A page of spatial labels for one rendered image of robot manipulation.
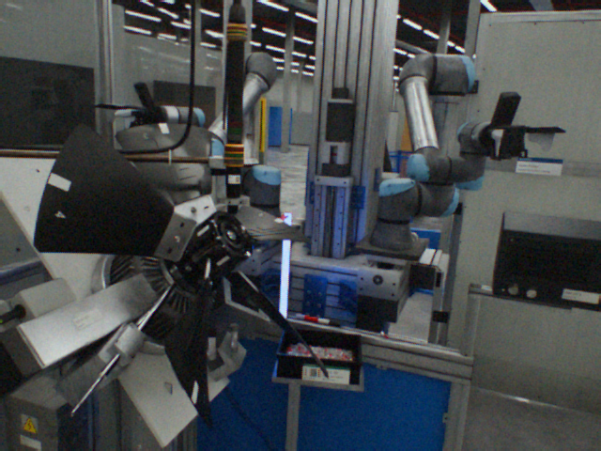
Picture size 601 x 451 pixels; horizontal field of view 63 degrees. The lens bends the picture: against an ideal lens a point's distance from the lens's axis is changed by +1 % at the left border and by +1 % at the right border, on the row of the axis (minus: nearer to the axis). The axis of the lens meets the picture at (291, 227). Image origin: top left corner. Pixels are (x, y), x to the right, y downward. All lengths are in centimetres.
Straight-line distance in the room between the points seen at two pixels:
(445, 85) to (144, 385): 126
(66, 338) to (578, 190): 243
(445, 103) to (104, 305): 124
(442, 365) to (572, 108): 168
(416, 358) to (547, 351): 163
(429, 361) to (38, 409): 96
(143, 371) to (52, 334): 28
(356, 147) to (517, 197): 114
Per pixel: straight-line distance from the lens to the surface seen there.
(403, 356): 146
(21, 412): 129
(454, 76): 172
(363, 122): 188
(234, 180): 108
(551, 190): 279
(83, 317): 90
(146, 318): 92
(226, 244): 98
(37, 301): 92
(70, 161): 88
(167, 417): 108
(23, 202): 114
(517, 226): 129
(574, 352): 303
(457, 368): 145
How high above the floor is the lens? 147
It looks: 13 degrees down
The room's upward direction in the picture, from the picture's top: 3 degrees clockwise
